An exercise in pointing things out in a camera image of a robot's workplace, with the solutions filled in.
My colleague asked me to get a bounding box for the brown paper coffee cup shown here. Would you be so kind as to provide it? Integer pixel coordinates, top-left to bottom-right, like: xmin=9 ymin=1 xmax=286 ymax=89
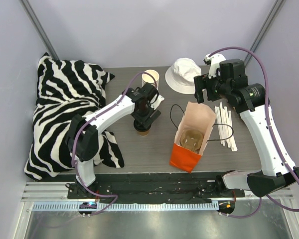
xmin=138 ymin=130 xmax=150 ymax=136

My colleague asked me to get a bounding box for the orange paper gift bag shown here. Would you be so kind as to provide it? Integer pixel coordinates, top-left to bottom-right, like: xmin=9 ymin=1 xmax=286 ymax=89
xmin=169 ymin=101 xmax=234 ymax=174

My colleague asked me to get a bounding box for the black plastic cup lid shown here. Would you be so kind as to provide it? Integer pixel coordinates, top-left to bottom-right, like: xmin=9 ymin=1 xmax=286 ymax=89
xmin=133 ymin=120 xmax=151 ymax=132

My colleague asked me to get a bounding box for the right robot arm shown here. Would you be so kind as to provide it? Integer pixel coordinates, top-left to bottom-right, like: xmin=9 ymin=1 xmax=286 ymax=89
xmin=194 ymin=54 xmax=299 ymax=197

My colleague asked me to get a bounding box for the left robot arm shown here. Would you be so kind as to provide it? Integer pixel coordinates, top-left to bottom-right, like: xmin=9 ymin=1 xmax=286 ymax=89
xmin=65 ymin=83 xmax=164 ymax=199

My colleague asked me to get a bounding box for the white wrapped straws bundle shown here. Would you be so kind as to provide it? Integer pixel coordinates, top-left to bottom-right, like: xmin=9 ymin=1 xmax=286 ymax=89
xmin=214 ymin=102 xmax=238 ymax=152

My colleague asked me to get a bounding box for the white bucket hat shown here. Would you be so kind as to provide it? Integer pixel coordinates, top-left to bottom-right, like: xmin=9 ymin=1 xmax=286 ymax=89
xmin=165 ymin=58 xmax=202 ymax=95

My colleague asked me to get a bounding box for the stack of paper cups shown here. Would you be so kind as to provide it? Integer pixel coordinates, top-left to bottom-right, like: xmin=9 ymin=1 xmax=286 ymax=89
xmin=142 ymin=69 xmax=159 ymax=90

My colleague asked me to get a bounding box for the zebra print pillow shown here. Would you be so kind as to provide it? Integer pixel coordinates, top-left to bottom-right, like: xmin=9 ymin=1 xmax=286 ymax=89
xmin=24 ymin=53 xmax=115 ymax=181

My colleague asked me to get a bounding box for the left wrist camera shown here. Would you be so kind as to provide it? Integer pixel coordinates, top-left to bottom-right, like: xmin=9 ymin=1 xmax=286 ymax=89
xmin=149 ymin=94 xmax=164 ymax=110

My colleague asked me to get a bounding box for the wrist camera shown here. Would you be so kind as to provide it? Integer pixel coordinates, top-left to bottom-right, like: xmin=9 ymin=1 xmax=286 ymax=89
xmin=204 ymin=53 xmax=226 ymax=79
xmin=149 ymin=94 xmax=164 ymax=110

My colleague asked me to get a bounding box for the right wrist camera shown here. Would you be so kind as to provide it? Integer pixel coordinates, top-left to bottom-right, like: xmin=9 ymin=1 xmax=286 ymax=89
xmin=204 ymin=53 xmax=226 ymax=79

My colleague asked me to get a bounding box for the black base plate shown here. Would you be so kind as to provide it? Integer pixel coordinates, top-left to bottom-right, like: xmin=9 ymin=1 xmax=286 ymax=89
xmin=66 ymin=172 xmax=245 ymax=204

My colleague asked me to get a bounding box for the aluminium rail frame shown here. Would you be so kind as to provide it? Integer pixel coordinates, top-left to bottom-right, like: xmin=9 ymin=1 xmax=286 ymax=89
xmin=22 ymin=181 xmax=294 ymax=212

